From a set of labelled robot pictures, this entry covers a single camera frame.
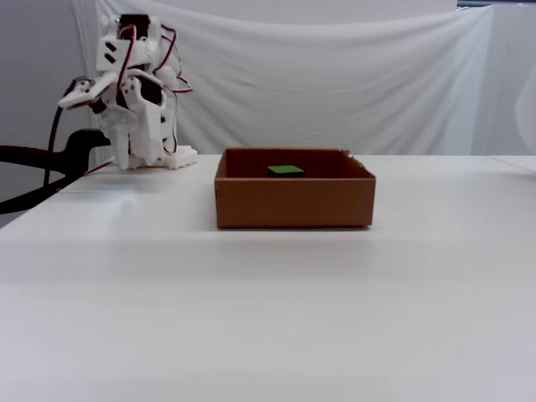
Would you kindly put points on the black table clamp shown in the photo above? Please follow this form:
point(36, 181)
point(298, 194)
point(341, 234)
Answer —
point(71, 155)

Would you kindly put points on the white backdrop cloth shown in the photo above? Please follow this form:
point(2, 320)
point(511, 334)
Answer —
point(314, 75)

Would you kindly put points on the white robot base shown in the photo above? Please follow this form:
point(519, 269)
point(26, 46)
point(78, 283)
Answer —
point(180, 157)

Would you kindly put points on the green cube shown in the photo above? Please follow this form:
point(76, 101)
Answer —
point(285, 169)

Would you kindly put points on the brown cardboard box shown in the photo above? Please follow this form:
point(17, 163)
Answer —
point(293, 201)

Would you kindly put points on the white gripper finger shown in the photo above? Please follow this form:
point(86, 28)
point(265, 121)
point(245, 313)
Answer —
point(120, 151)
point(148, 134)

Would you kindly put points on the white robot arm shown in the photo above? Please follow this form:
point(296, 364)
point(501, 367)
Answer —
point(113, 54)

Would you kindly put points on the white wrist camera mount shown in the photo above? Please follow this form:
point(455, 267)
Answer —
point(81, 97)

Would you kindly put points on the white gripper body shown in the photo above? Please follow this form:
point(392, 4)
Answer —
point(144, 126)

